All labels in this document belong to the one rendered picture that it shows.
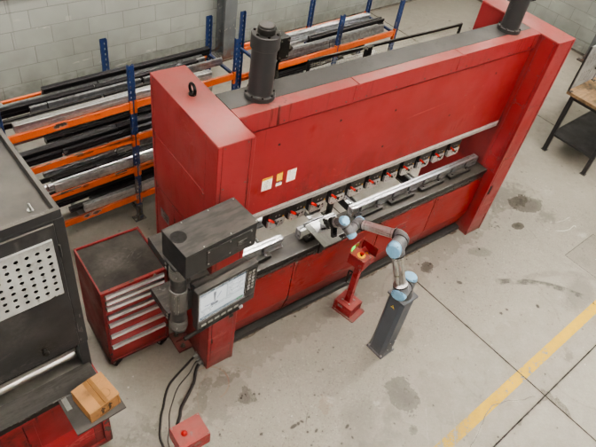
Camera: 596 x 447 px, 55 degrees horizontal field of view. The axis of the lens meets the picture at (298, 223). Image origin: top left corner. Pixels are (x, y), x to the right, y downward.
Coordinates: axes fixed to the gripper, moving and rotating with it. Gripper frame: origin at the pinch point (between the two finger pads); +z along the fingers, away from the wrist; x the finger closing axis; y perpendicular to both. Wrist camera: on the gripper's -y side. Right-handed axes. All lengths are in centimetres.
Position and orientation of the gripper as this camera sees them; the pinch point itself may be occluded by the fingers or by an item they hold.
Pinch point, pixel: (324, 228)
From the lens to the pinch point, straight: 464.5
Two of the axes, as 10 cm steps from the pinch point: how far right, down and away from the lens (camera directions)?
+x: -8.4, 2.8, -4.7
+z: -4.5, 1.3, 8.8
